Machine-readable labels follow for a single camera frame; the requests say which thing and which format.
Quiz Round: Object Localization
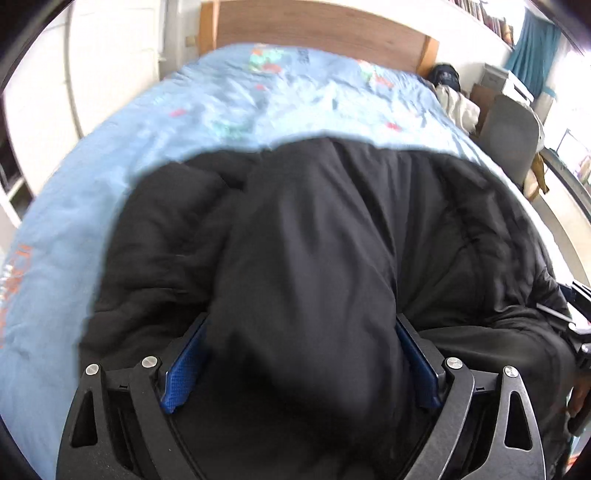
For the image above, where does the white wardrobe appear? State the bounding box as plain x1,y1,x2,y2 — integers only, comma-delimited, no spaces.
0,0,162,227

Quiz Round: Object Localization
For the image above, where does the grey desk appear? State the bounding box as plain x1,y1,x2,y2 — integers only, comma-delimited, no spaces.
540,148,591,222

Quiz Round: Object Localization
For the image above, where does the row of books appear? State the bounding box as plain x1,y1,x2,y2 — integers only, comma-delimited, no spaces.
455,0,515,47

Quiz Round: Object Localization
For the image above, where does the black puffer coat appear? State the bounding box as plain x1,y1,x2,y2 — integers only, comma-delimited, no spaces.
81,137,575,480

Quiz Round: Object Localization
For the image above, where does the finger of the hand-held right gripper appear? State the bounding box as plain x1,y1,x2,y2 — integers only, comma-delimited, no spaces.
536,302,575,325

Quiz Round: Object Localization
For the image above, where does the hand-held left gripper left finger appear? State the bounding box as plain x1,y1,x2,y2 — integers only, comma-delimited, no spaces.
55,314,211,480

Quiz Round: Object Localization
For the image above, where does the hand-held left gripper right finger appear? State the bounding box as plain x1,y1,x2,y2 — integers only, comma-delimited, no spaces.
394,314,548,480

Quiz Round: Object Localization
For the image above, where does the person's right hand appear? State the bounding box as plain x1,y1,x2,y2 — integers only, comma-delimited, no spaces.
566,381,591,421

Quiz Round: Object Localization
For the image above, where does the wooden headboard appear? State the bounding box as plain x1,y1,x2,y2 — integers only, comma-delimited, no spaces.
199,0,439,77

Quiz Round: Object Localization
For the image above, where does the brown garment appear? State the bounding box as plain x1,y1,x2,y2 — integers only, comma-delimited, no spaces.
526,152,550,199

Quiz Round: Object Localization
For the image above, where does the teal curtain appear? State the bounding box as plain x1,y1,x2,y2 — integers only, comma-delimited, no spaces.
503,11,561,97

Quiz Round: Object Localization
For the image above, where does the white cloth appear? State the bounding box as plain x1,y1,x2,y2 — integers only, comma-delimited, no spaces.
434,85,481,134

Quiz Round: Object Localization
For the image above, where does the blue printed bed sheet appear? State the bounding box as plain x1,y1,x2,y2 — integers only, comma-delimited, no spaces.
0,42,532,480

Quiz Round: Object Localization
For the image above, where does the grey chair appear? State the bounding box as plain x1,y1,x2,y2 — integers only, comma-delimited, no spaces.
478,95,546,190

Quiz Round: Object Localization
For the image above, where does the black backpack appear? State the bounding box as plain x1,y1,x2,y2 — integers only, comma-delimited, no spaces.
427,64,462,92

